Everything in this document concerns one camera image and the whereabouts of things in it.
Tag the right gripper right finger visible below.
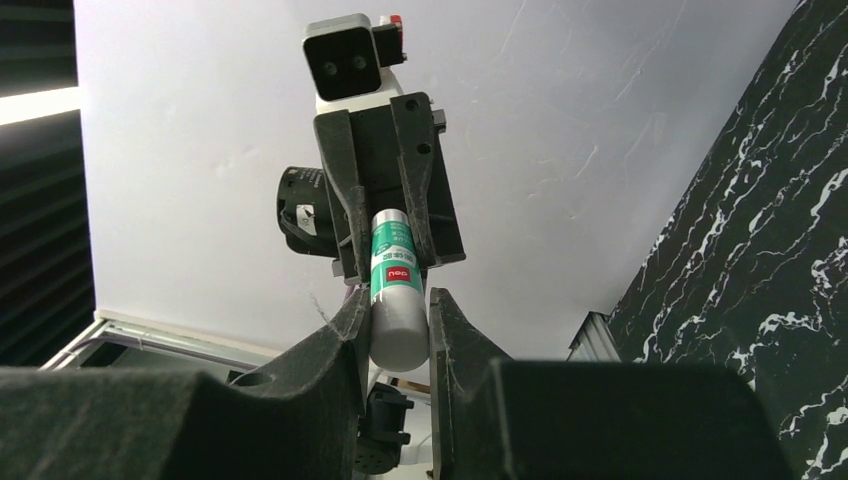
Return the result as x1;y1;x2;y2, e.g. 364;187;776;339
430;288;794;479

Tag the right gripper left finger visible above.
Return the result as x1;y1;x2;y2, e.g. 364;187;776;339
1;289;371;479

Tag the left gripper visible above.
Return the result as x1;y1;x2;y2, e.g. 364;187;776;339
313;91;466;285

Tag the green white glue stick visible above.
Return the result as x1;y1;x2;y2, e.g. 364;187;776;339
370;209;429;373

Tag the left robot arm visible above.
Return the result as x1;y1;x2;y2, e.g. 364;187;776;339
262;92;466;479

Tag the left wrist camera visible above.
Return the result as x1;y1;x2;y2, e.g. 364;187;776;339
302;13;407;115

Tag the aluminium frame rail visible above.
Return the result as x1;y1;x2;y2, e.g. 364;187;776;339
41;310;281;371

